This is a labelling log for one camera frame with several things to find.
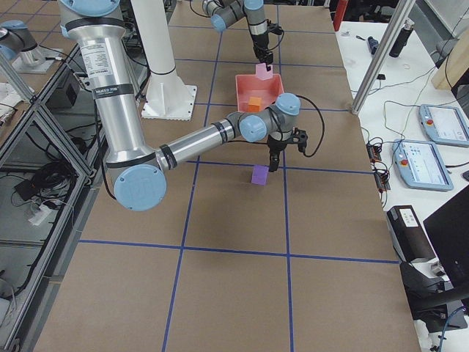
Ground teach pendant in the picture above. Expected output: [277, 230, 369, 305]
[393, 139, 454, 191]
[418, 104, 468, 147]

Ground pink foam block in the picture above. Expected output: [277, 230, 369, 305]
[255, 63, 273, 81]

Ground red fire extinguisher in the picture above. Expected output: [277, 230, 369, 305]
[333, 0, 349, 32]

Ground orange foam block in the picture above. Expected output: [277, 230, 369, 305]
[247, 96, 262, 112]

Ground aluminium frame post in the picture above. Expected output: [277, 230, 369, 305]
[351, 0, 416, 115]

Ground far teach pendant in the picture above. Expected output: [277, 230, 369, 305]
[418, 104, 468, 147]

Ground pink plastic bin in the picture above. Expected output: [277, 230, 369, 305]
[235, 73, 284, 112]

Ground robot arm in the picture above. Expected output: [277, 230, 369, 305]
[59, 1, 300, 211]
[202, 0, 282, 72]

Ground purple foam block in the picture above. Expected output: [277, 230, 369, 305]
[251, 165, 269, 186]

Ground near teach pendant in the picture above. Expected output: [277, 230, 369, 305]
[393, 139, 454, 191]

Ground white power strip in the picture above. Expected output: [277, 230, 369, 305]
[29, 204, 52, 226]

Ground black monitor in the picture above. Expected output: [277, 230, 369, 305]
[424, 187, 469, 287]

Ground black box with label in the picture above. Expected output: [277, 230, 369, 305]
[386, 205, 436, 263]

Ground small circuit board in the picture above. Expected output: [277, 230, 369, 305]
[366, 143, 382, 163]

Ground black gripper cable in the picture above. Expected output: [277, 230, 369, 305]
[292, 95, 326, 158]

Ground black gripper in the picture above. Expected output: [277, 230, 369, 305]
[267, 135, 287, 172]
[251, 33, 273, 70]

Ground black water bottle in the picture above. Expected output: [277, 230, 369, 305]
[389, 18, 415, 58]

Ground wooden board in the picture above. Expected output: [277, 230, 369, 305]
[432, 29, 468, 90]

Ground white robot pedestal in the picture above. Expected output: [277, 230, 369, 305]
[131, 0, 197, 120]

